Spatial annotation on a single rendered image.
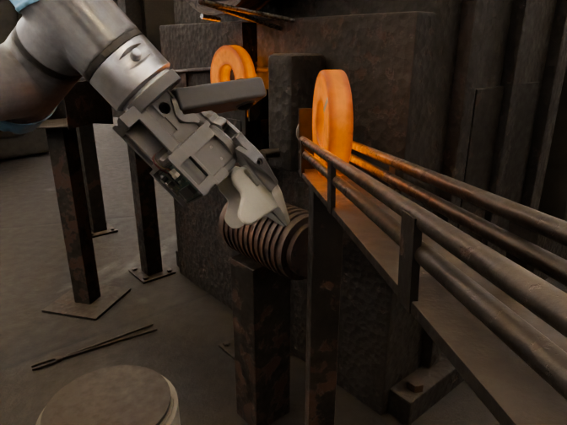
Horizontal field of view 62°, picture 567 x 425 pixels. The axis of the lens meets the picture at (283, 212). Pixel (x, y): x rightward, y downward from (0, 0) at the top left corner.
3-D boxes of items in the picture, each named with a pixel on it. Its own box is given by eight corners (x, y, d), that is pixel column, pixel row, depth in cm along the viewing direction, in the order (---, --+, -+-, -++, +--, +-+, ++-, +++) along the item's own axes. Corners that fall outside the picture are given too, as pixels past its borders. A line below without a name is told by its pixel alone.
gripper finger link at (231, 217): (251, 255, 57) (197, 199, 54) (279, 220, 59) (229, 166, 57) (263, 253, 54) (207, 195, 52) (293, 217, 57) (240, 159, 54)
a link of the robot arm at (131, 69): (135, 55, 54) (153, 20, 47) (164, 87, 55) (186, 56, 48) (84, 94, 50) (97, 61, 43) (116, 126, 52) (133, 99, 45)
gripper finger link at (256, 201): (263, 253, 54) (207, 195, 52) (293, 217, 57) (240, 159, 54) (277, 250, 51) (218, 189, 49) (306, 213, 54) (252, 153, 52)
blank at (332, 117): (337, 190, 76) (315, 190, 76) (328, 104, 81) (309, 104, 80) (359, 148, 61) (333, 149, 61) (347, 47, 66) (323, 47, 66)
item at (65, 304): (69, 281, 173) (34, 76, 148) (133, 290, 166) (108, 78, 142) (28, 309, 154) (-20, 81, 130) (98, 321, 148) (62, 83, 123)
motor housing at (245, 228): (266, 384, 120) (263, 183, 102) (328, 436, 105) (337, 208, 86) (224, 409, 112) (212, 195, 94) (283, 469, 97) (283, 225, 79)
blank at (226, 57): (217, 50, 121) (206, 50, 119) (252, 40, 109) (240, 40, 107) (224, 111, 125) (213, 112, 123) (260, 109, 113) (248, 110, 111)
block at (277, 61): (302, 159, 112) (304, 52, 103) (326, 166, 106) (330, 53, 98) (267, 167, 105) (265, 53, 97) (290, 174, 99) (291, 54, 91)
